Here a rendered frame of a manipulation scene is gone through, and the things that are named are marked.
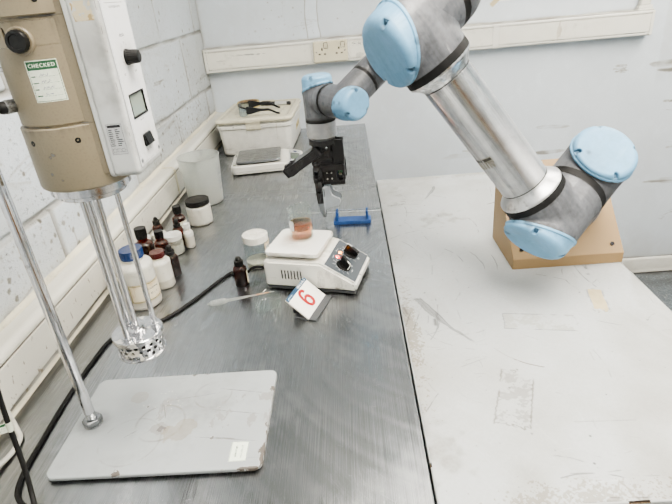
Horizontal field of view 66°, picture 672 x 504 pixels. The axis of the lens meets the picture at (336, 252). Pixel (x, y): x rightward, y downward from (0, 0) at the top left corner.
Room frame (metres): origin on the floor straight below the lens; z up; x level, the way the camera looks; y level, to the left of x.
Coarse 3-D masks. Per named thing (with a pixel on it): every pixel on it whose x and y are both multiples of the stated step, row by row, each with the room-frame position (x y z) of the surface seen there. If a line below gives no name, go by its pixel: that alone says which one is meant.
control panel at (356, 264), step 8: (336, 248) 1.01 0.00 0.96; (344, 248) 1.02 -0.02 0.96; (360, 256) 1.01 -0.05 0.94; (328, 264) 0.94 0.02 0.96; (336, 264) 0.95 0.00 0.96; (352, 264) 0.97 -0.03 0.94; (360, 264) 0.98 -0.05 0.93; (344, 272) 0.93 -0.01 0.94; (352, 272) 0.94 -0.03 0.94; (352, 280) 0.92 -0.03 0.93
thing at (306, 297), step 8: (304, 288) 0.91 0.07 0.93; (312, 288) 0.92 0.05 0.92; (296, 296) 0.87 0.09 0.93; (304, 296) 0.89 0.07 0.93; (312, 296) 0.90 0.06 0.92; (320, 296) 0.91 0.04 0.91; (296, 304) 0.85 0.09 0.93; (304, 304) 0.86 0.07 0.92; (312, 304) 0.88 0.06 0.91; (304, 312) 0.85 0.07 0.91
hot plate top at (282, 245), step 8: (280, 232) 1.07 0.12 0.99; (288, 232) 1.06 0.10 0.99; (320, 232) 1.05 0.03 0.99; (328, 232) 1.04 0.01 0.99; (280, 240) 1.02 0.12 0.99; (288, 240) 1.02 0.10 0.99; (312, 240) 1.01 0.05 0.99; (320, 240) 1.00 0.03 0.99; (328, 240) 1.01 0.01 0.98; (272, 248) 0.99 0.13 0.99; (280, 248) 0.98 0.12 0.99; (288, 248) 0.98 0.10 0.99; (296, 248) 0.98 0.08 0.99; (304, 248) 0.97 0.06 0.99; (312, 248) 0.97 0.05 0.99; (320, 248) 0.97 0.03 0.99; (288, 256) 0.96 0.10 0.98; (296, 256) 0.95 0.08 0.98; (304, 256) 0.95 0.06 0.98; (312, 256) 0.94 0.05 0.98
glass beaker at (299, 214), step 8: (288, 208) 1.02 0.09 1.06; (296, 208) 1.05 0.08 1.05; (304, 208) 1.05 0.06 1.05; (288, 216) 1.02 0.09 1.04; (296, 216) 1.01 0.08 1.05; (304, 216) 1.01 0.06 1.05; (296, 224) 1.01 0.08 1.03; (304, 224) 1.01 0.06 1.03; (312, 224) 1.03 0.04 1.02; (296, 232) 1.01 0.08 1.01; (304, 232) 1.01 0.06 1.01; (312, 232) 1.02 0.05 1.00; (296, 240) 1.01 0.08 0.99; (304, 240) 1.01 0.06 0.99
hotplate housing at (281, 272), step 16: (336, 240) 1.04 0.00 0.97; (272, 256) 0.99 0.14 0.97; (320, 256) 0.96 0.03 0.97; (272, 272) 0.96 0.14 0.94; (288, 272) 0.95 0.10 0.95; (304, 272) 0.94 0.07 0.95; (320, 272) 0.93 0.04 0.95; (336, 272) 0.93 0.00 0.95; (288, 288) 0.96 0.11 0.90; (320, 288) 0.94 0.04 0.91; (336, 288) 0.92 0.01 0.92; (352, 288) 0.91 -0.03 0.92
